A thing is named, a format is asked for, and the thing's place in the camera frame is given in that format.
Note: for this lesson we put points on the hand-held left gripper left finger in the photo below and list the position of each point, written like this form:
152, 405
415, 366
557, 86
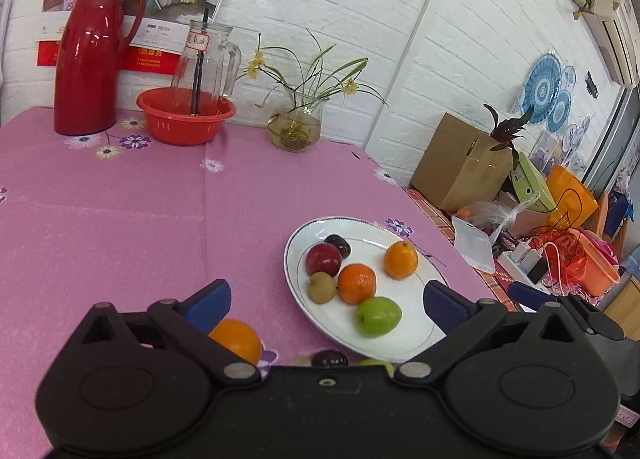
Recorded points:
210, 303

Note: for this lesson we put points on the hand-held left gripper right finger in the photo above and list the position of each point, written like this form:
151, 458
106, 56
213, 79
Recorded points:
445, 306

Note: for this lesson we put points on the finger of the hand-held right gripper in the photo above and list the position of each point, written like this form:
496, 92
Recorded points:
597, 321
525, 295

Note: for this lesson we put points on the orange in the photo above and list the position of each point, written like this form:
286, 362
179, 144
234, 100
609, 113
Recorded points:
400, 260
240, 341
356, 284

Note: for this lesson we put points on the green apple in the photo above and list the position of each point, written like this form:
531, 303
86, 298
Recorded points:
375, 365
378, 316

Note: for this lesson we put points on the white plate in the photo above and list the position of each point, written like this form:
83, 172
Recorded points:
370, 243

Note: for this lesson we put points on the brown kiwi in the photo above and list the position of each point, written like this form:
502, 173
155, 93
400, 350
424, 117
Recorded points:
321, 288

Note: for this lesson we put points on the red apple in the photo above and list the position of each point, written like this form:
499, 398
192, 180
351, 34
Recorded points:
322, 260

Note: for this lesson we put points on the dark plum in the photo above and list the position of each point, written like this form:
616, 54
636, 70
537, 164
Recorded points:
339, 245
329, 359

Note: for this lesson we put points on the white power strip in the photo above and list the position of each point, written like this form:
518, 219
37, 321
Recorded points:
510, 261

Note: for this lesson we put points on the orange plastic basket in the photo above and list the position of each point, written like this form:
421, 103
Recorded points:
597, 261

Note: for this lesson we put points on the white plastic pouch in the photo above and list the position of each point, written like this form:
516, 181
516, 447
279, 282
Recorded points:
472, 246

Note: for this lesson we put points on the clear plastic bag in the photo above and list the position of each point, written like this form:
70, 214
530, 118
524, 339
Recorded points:
492, 214

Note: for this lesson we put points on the orange bag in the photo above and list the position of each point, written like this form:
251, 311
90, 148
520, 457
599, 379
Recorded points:
570, 194

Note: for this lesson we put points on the green box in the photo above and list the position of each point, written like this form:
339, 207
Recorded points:
532, 184

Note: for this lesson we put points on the pink floral tablecloth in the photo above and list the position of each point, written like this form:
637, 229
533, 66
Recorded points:
125, 214

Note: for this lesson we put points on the cardboard box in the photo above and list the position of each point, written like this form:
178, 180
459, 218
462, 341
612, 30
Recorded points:
450, 164

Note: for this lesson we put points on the purple-leaf plant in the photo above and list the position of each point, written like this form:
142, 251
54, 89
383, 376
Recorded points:
505, 131

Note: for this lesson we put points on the red plastic basin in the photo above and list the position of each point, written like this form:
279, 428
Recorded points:
180, 131

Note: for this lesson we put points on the medium blue patterned fan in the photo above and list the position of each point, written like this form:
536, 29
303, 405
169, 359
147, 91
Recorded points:
559, 111

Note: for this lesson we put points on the glass vase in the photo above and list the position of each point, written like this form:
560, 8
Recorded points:
295, 131

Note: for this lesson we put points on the blue decorative plates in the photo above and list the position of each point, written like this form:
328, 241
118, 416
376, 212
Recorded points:
540, 86

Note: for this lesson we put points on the small blue patterned fan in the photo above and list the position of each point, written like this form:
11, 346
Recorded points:
568, 76

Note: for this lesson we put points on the black stirring stick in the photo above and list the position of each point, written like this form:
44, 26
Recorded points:
200, 69

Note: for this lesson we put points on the glass pitcher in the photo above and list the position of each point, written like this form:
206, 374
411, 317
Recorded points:
215, 64

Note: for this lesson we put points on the yellow-flowered plant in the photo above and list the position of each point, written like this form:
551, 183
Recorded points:
257, 63

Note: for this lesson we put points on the red thermos jug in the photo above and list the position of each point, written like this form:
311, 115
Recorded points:
85, 64

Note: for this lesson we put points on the white air conditioner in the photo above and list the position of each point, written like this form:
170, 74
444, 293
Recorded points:
615, 14

